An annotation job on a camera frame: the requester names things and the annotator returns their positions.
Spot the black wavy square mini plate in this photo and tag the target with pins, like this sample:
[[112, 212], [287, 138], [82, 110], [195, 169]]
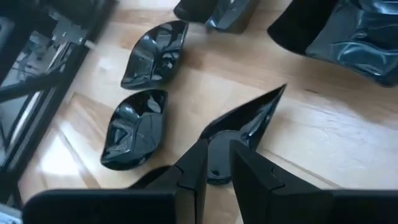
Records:
[[224, 15], [348, 37]]

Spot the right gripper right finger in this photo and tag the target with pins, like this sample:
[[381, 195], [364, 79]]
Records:
[[264, 199]]

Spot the black teardrop mini plate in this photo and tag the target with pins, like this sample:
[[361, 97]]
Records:
[[245, 121]]

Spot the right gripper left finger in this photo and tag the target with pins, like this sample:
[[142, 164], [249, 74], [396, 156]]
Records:
[[186, 199]]

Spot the group of black trays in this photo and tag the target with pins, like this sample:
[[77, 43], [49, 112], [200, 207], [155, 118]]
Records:
[[51, 102]]

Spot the black leaf-shaped mini plate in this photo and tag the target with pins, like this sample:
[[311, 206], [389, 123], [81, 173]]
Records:
[[133, 130], [155, 56]]

